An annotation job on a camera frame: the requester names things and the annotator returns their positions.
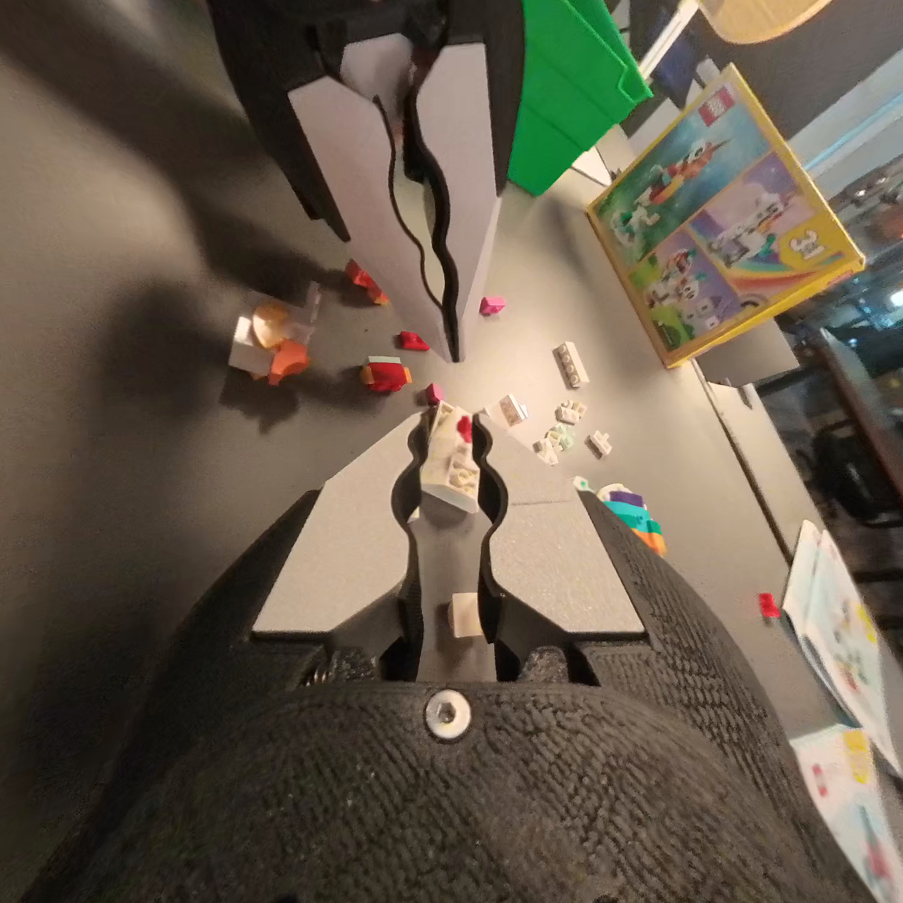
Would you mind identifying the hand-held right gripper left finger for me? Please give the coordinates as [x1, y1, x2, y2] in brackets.
[250, 412, 430, 681]

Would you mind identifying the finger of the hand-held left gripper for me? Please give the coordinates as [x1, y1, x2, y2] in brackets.
[404, 44, 503, 364]
[288, 34, 454, 362]

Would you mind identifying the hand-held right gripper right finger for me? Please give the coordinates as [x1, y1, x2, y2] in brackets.
[473, 414, 647, 682]

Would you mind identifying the rainbow coloured lego assembly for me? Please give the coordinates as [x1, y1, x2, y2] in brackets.
[573, 476, 667, 558]

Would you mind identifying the orange red lego piece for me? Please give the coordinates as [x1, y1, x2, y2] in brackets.
[343, 259, 390, 306]

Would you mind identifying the cluster of tiny white lego parts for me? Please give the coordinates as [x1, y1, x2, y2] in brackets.
[532, 398, 613, 467]

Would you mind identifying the long white lego plate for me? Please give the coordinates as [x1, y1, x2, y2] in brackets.
[552, 341, 590, 388]

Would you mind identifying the white and orange lego assembly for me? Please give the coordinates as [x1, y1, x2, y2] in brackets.
[227, 282, 324, 385]

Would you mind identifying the yellow lego set box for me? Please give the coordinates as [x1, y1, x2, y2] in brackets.
[587, 62, 867, 369]

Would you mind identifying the lego instruction booklet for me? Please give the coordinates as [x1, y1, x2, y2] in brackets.
[789, 725, 903, 903]
[782, 521, 903, 759]

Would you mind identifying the green plastic bin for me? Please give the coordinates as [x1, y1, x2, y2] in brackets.
[497, 0, 653, 198]

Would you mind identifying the pale round disc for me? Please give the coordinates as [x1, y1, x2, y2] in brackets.
[698, 0, 833, 47]

